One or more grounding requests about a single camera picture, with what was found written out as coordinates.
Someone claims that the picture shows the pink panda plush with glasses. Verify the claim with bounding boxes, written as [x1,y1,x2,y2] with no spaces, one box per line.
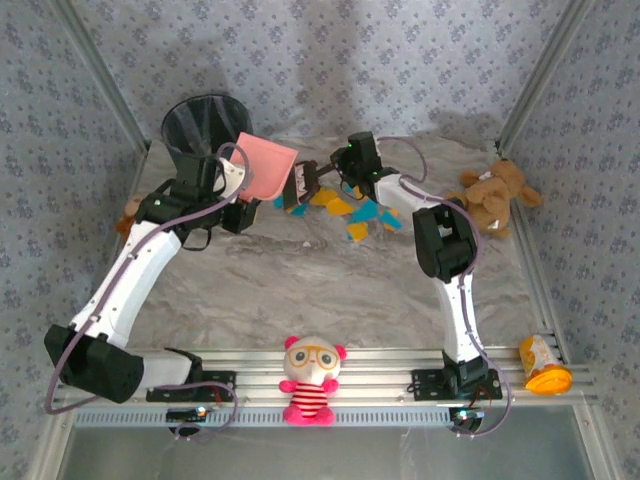
[278,335,349,428]

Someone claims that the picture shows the black brush with cartoon face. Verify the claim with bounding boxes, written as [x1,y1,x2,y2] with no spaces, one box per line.
[281,158,347,212]

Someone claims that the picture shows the clear plastic bin liner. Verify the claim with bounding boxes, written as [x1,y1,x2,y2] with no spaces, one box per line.
[163,97,251,156]

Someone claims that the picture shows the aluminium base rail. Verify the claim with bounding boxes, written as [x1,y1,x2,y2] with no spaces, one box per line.
[53,347,599,407]

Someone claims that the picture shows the brown lion plush toy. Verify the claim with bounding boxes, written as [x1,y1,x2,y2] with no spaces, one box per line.
[114,194,146,241]

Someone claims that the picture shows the tan teddy bear plush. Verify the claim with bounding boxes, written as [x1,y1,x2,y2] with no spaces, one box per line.
[444,158,545,239]

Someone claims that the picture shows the dark blue trash bin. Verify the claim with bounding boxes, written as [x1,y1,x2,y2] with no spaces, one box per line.
[160,94,254,181]

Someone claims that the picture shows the pink plastic dustpan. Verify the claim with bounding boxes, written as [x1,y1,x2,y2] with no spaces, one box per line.
[234,131,300,202]

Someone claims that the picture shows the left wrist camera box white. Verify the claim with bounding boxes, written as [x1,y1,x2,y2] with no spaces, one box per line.
[214,157,253,199]

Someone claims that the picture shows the aluminium corner post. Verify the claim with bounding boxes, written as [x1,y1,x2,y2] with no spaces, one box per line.
[49,0,151,154]
[493,0,599,154]

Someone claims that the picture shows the small circuit board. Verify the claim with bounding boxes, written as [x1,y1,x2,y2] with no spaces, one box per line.
[448,406,487,425]
[166,406,209,421]

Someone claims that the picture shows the grey slotted cable duct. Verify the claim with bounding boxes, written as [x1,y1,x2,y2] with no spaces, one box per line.
[73,405,569,430]

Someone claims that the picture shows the purple cable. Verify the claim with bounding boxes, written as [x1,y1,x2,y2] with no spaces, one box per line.
[374,135,514,441]
[44,142,251,444]

